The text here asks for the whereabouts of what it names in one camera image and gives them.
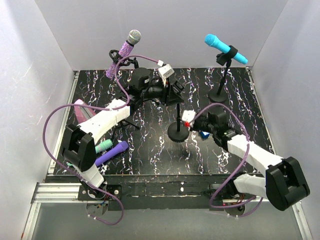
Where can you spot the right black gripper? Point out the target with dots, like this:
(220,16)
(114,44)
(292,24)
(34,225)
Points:
(192,128)

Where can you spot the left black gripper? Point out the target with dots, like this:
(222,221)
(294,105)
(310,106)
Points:
(170,100)

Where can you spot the round base mic stand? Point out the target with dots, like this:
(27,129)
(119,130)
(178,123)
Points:
(177,132)

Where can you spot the black tripod mic stand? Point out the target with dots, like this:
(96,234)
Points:
(124,123)

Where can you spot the mint green microphone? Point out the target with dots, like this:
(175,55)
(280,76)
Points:
(103,146)

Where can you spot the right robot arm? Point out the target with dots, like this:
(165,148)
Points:
(283,182)

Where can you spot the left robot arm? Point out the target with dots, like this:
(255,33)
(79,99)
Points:
(79,141)

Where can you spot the right round base stand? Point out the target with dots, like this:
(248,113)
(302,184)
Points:
(224,59)

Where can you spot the cyan microphone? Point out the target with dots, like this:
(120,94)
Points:
(214,42)

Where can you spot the glitter purple microphone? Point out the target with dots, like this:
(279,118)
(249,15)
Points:
(133,38)

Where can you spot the black rear tripod stand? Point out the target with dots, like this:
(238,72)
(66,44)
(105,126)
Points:
(132,62)

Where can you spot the blue white small box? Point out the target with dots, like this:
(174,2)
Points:
(204,134)

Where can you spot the pink box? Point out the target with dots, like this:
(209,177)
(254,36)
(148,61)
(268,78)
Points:
(83,113)

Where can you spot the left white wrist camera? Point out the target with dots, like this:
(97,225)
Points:
(165,72)

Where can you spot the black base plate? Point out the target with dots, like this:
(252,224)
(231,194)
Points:
(164,191)

